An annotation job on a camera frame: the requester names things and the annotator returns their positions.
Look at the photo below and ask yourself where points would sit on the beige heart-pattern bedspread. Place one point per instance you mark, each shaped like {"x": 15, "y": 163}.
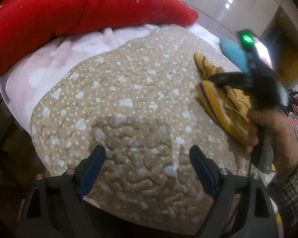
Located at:
{"x": 139, "y": 102}

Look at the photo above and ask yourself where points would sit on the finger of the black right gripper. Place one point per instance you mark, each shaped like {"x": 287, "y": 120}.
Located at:
{"x": 234, "y": 80}

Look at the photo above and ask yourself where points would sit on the red embroidered quilt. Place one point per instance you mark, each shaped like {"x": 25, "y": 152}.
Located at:
{"x": 27, "y": 25}

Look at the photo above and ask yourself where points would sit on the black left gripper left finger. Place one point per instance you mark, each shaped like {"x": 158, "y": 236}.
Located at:
{"x": 54, "y": 206}

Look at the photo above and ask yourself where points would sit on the grey patterned right sleeve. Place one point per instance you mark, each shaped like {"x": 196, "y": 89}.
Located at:
{"x": 284, "y": 192}

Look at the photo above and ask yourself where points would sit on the yellow striped knit sweater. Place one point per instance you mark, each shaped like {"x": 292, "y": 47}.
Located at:
{"x": 227, "y": 106}

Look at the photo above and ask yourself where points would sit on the person's right hand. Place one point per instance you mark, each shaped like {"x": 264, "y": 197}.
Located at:
{"x": 286, "y": 143}

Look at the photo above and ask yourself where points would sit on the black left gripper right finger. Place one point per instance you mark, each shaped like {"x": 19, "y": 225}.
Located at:
{"x": 241, "y": 205}

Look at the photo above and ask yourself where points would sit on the teal pillow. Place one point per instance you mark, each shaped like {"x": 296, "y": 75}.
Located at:
{"x": 235, "y": 54}

